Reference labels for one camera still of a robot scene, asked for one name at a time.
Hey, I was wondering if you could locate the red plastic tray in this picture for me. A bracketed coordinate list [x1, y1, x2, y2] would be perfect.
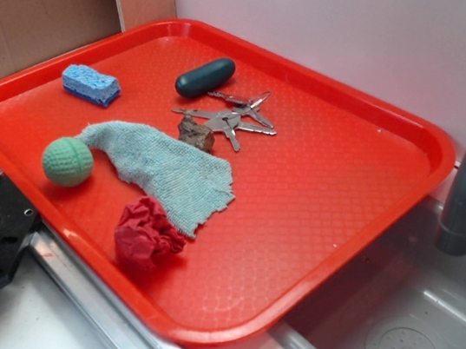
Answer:
[0, 19, 456, 345]

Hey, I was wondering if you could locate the blue sponge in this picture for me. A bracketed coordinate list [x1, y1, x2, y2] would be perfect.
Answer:
[62, 64, 121, 107]

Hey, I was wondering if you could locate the light blue microfiber cloth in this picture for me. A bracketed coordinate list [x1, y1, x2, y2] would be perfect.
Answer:
[77, 121, 234, 239]

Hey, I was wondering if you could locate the crumpled red paper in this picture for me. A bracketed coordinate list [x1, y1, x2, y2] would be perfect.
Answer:
[114, 196, 186, 271]

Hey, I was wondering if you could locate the dark green oval case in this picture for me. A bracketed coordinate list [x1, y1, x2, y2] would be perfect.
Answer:
[174, 57, 236, 98]

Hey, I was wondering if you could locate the grey plastic sink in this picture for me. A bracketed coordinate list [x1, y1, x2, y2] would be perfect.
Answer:
[272, 199, 466, 349]

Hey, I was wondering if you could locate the green textured ball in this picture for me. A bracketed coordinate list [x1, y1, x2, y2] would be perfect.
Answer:
[42, 137, 94, 188]

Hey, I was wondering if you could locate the brown rock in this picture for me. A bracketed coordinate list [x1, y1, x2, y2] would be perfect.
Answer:
[178, 115, 215, 154]

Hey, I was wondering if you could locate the silver key bunch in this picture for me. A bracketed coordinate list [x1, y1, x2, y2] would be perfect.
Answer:
[173, 91, 277, 152]

